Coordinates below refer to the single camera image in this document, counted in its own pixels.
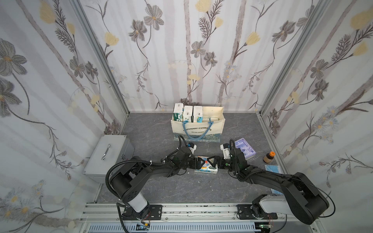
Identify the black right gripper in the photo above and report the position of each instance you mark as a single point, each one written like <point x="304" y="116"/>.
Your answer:
<point x="224" y="162"/>

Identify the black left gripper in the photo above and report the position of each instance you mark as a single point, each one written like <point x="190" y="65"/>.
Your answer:
<point x="189" y="161"/>

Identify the cartoon elephant tissue pack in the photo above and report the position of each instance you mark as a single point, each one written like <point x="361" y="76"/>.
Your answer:
<point x="206" y="167"/>

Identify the cream canvas tote bag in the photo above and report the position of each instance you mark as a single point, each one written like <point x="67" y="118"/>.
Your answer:
<point x="201" y="132"/>

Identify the green white tissue pack front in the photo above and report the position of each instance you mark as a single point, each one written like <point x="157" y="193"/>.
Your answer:
<point x="197" y="114"/>

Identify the green white tissue pack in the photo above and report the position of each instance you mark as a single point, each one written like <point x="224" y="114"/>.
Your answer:
<point x="197" y="114"/>
<point x="178" y="112"/>

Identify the green white tissue pack back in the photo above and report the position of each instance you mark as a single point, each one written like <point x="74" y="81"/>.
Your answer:
<point x="178" y="112"/>

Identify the light blue purple-logo tissue pack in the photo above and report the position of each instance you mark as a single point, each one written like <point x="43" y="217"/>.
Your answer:
<point x="210" y="119"/>

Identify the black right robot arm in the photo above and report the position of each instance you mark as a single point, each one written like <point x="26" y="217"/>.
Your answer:
<point x="300" y="197"/>

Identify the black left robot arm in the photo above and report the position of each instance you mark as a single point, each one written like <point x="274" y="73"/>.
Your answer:
<point x="126" y="179"/>

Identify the purple tissue pack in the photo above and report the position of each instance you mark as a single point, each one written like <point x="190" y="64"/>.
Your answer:
<point x="246" y="148"/>

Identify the brown bottle orange cap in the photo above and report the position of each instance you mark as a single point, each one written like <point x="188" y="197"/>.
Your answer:
<point x="269" y="157"/>

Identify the blue face mask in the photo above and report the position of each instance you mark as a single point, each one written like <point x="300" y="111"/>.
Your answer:
<point x="273" y="169"/>

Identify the silver metal case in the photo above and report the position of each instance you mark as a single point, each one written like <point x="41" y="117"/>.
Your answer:
<point x="110" y="150"/>

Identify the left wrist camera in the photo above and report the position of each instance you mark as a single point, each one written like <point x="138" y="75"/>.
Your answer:
<point x="192" y="147"/>

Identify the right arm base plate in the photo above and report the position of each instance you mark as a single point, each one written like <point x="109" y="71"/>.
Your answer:
<point x="253" y="212"/>

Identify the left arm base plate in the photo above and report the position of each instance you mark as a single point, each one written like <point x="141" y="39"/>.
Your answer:
<point x="151" y="212"/>

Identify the aluminium frame rail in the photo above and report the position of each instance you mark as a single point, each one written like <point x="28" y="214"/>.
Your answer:
<point x="190" y="218"/>

